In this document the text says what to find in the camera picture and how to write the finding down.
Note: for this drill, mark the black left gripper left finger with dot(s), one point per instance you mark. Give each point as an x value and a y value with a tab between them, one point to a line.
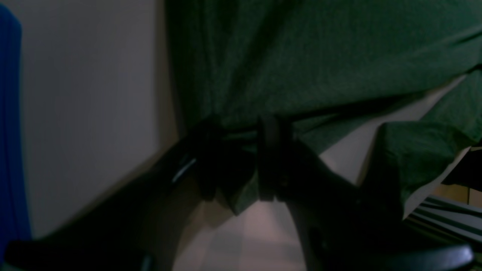
139	227

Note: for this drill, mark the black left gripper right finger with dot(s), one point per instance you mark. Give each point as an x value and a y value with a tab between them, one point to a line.
340	228

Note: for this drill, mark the dark green t-shirt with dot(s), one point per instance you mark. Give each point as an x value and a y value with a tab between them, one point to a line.
330	66

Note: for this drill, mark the blue box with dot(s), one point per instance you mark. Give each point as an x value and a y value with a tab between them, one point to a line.
14	213

